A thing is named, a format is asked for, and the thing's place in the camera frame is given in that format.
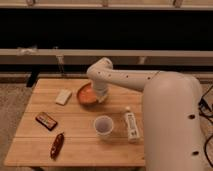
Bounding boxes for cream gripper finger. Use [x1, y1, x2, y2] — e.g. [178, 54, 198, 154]
[98, 96, 107, 103]

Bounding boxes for orange ceramic bowl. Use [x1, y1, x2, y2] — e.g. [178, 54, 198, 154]
[76, 83, 98, 106]

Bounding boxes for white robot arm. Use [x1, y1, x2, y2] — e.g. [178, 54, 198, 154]
[87, 58, 204, 171]

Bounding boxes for white sponge block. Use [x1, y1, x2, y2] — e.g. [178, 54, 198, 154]
[55, 89, 72, 105]

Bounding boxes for wooden table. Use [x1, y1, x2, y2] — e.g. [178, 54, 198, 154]
[4, 79, 145, 167]

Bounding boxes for white squeeze bottle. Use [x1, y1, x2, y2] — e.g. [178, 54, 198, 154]
[124, 106, 140, 142]

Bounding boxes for brown chocolate bar packet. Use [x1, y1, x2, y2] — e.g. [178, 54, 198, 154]
[35, 112, 57, 131]

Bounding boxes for red brown sausage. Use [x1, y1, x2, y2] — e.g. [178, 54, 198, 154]
[50, 133, 64, 160]

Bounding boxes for black cables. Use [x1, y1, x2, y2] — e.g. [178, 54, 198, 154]
[198, 93, 213, 168]

